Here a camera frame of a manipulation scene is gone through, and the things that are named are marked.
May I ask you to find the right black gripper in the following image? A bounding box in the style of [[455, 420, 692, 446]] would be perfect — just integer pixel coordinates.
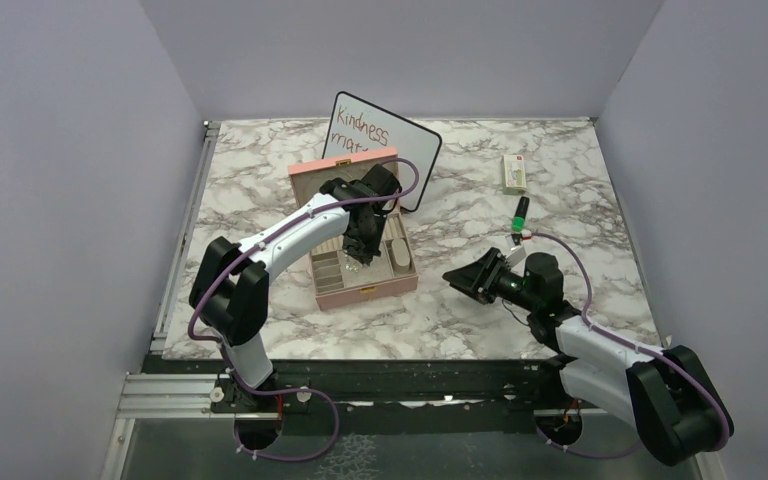
[[443, 246, 539, 312]]

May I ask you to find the green marker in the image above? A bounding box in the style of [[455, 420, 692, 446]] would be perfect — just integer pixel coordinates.
[[511, 196, 530, 233]]

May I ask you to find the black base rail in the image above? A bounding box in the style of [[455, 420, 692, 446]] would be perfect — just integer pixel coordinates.
[[143, 355, 584, 436]]

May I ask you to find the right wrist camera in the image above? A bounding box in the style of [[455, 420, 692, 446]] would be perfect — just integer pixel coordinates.
[[505, 231, 532, 267]]

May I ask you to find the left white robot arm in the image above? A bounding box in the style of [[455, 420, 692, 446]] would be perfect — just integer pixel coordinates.
[[188, 161, 414, 411]]

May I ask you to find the beige oval cushion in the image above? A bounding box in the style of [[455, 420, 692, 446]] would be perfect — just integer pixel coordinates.
[[391, 238, 412, 275]]

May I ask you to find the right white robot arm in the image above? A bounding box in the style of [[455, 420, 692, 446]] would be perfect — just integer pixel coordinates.
[[442, 248, 734, 466]]

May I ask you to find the small white card box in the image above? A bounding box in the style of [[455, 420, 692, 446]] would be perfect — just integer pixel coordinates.
[[501, 154, 527, 195]]

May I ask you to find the small whiteboard with writing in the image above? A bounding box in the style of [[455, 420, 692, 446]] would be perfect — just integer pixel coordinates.
[[322, 91, 443, 212]]

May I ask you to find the pink jewelry box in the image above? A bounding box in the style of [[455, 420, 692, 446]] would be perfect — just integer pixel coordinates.
[[288, 147, 418, 310]]

